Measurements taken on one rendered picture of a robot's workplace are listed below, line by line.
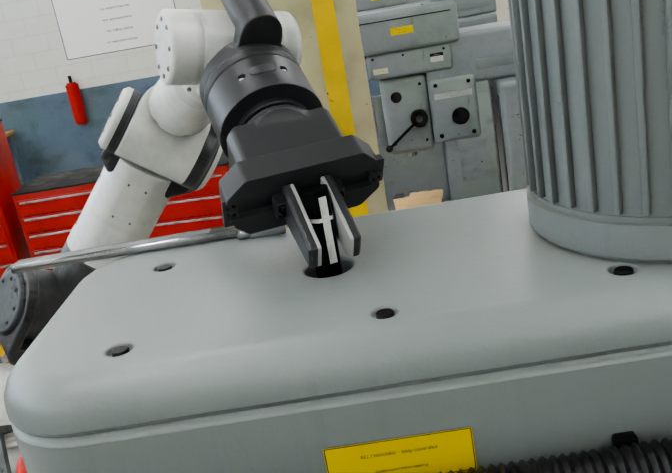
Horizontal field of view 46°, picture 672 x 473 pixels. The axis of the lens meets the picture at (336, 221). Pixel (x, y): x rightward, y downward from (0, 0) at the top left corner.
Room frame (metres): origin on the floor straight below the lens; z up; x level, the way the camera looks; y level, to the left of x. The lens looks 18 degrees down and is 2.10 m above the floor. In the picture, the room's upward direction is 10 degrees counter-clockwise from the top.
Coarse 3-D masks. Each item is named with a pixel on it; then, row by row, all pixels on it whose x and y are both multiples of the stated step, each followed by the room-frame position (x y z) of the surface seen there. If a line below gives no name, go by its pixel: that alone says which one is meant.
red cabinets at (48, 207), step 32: (0, 128) 5.68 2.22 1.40; (0, 160) 5.49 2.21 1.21; (224, 160) 5.13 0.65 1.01; (0, 192) 5.31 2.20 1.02; (32, 192) 5.24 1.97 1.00; (64, 192) 5.23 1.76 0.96; (192, 192) 5.07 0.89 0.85; (0, 224) 5.24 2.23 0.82; (32, 224) 5.24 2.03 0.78; (64, 224) 5.23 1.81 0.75; (160, 224) 5.11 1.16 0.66; (192, 224) 5.08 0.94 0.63; (0, 256) 5.23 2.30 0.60; (32, 256) 5.26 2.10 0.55
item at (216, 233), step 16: (144, 240) 0.67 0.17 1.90; (160, 240) 0.66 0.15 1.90; (176, 240) 0.66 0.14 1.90; (192, 240) 0.65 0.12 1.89; (208, 240) 0.65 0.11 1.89; (48, 256) 0.67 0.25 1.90; (64, 256) 0.66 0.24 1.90; (80, 256) 0.66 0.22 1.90; (96, 256) 0.66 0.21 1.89; (112, 256) 0.66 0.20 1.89; (16, 272) 0.66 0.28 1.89
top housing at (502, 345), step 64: (512, 192) 0.64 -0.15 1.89; (128, 256) 0.66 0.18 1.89; (192, 256) 0.62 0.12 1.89; (256, 256) 0.60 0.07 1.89; (384, 256) 0.55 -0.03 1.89; (448, 256) 0.52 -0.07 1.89; (512, 256) 0.50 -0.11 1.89; (576, 256) 0.48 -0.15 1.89; (64, 320) 0.53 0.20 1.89; (128, 320) 0.51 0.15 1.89; (192, 320) 0.49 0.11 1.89; (256, 320) 0.47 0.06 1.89; (320, 320) 0.45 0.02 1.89; (384, 320) 0.44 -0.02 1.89; (448, 320) 0.43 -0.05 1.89; (512, 320) 0.42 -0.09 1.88; (576, 320) 0.41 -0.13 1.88; (640, 320) 0.41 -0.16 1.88; (64, 384) 0.44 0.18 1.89; (128, 384) 0.43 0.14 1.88; (192, 384) 0.42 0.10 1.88; (256, 384) 0.42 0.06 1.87; (320, 384) 0.42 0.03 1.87; (384, 384) 0.41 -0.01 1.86; (448, 384) 0.41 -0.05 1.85; (512, 384) 0.41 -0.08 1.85; (576, 384) 0.41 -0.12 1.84; (640, 384) 0.41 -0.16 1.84; (64, 448) 0.42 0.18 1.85; (128, 448) 0.42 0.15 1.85; (192, 448) 0.42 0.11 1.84; (256, 448) 0.42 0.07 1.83; (320, 448) 0.42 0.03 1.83; (384, 448) 0.41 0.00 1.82; (448, 448) 0.41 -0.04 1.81; (512, 448) 0.41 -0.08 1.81; (576, 448) 0.41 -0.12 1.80
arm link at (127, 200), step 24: (120, 96) 0.91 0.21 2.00; (120, 120) 0.89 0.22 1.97; (216, 144) 0.92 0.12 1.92; (120, 168) 0.93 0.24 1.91; (144, 168) 0.94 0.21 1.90; (96, 192) 0.95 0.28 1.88; (120, 192) 0.93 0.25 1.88; (144, 192) 0.93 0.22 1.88; (168, 192) 0.95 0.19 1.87; (96, 216) 0.94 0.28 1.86; (120, 216) 0.93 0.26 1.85; (144, 216) 0.94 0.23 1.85; (72, 240) 0.95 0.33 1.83; (96, 240) 0.93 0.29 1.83; (120, 240) 0.94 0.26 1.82; (96, 264) 0.93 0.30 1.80
